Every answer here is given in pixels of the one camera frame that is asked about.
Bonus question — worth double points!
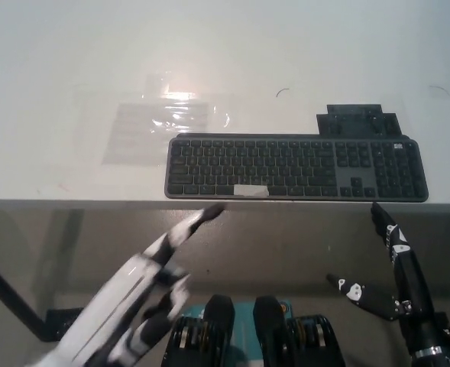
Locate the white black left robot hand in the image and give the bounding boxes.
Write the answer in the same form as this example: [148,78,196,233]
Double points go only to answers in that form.
[33,202,228,367]

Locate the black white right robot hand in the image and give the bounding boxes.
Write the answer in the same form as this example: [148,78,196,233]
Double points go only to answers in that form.
[325,202,446,346]

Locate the black left robot body block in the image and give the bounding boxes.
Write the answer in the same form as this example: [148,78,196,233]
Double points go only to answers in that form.
[162,294,237,367]

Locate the black robot body block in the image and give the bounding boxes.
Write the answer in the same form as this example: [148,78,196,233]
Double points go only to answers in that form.
[162,294,237,367]
[254,296,345,367]

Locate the black right robot body block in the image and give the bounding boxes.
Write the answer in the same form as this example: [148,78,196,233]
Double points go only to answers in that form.
[254,296,345,367]

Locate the black table foot plate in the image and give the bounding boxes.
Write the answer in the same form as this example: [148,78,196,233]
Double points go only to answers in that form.
[47,307,86,342]

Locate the black slanted table leg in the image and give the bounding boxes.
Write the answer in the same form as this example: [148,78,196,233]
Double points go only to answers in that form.
[0,250,56,342]

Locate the clear plastic bag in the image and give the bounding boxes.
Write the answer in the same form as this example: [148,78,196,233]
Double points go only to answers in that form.
[102,102,210,166]

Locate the white tape strip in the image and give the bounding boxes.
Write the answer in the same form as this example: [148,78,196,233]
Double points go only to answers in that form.
[233,183,270,199]

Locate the black stepped flat plate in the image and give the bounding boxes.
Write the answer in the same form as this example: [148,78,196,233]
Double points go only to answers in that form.
[316,104,401,138]

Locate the clear plastic film sheet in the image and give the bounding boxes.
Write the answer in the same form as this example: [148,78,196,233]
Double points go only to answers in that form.
[143,72,238,135]

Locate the dark grey wireless keyboard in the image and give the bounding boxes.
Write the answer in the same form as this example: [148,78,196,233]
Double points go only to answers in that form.
[163,132,430,203]

